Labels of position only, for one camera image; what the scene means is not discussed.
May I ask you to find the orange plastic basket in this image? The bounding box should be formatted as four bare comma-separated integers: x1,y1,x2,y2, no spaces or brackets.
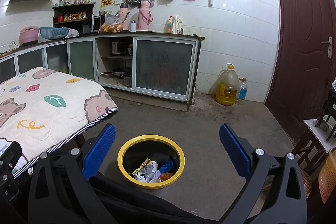
318,151,336,205

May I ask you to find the row of red spice bottles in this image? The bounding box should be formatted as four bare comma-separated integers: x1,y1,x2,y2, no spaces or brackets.
57,11,87,22

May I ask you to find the yellow rimmed bin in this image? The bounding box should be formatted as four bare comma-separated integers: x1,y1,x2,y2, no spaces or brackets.
117,135,185,198

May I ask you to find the blue bag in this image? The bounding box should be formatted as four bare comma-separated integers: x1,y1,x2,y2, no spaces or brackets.
159,157,175,172

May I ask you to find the pink thermos with dark cap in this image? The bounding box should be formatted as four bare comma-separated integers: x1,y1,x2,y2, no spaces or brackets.
118,3,130,31

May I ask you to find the large cooking oil jug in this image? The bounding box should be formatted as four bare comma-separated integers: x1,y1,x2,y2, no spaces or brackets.
216,65,239,106

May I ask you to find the yellow snack wrapper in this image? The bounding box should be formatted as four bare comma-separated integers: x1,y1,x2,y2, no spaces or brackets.
133,158,153,175

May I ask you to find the plastic bag of buns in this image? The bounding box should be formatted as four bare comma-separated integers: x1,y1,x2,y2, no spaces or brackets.
99,15,124,33

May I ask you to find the dark metal machine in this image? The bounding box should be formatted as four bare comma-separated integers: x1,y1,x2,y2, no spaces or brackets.
315,81,336,142

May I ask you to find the small side table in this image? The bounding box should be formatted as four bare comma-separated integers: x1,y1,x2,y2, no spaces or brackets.
293,119,336,174

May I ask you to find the white rag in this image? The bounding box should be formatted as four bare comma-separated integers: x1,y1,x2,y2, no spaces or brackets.
171,14,183,33

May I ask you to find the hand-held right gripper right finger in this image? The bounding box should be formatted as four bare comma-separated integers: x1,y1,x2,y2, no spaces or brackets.
219,123,307,224

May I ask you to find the pink pot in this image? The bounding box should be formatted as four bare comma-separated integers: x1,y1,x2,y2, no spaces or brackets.
20,26,40,45

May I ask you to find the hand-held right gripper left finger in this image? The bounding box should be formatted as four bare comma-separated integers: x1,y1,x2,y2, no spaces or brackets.
28,123,117,224

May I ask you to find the dark spice shelf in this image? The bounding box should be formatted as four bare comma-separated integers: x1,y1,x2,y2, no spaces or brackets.
52,2,96,33

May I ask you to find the frying pan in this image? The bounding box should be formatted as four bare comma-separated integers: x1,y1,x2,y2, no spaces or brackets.
100,68,132,79

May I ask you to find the microwave oven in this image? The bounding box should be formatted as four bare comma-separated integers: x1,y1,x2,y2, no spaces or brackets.
92,14,113,33

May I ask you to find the brown wooden door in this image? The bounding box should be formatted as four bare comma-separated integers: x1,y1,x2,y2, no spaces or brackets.
264,0,336,144

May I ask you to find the printed blanket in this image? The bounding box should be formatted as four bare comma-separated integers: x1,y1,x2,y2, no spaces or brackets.
0,67,118,179

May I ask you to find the plastic water bottle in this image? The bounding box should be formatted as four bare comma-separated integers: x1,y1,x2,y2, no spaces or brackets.
236,78,248,105

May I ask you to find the person's black clothing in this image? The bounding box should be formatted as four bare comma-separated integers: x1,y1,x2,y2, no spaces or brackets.
16,174,218,224

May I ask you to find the blue plastic basket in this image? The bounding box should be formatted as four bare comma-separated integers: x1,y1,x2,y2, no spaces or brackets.
40,27,71,40

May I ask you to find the kitchen counter cabinet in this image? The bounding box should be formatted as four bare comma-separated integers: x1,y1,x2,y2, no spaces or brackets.
0,32,205,112

